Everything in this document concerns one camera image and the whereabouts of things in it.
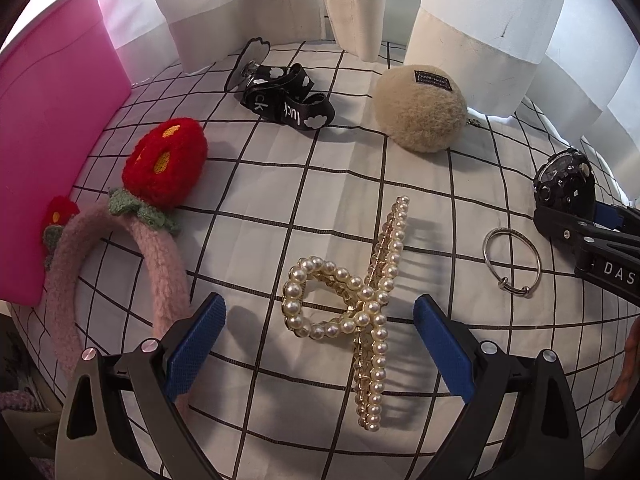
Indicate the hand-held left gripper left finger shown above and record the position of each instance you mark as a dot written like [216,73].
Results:
[194,347]

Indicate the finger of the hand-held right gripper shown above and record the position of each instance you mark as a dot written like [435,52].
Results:
[610,216]
[560,225]

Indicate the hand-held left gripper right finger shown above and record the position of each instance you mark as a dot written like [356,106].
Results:
[445,352]

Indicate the black digital wristwatch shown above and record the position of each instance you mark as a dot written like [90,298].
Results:
[565,182]

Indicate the pearl hair claw clip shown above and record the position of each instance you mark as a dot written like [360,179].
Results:
[367,305]

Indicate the person's right hand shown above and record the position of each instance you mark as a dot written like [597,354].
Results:
[630,360]

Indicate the pink strawberry knitted headband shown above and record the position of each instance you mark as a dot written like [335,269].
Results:
[157,285]

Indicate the beige plush pouch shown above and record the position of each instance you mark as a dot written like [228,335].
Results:
[420,110]

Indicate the white black grid tablecloth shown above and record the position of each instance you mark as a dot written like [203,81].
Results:
[300,200]

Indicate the white and cream curtain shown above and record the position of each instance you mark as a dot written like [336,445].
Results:
[475,25]
[210,5]

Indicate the pink plastic box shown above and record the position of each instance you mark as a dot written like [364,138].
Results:
[50,120]

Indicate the clear plastic charm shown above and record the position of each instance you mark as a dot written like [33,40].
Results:
[248,57]

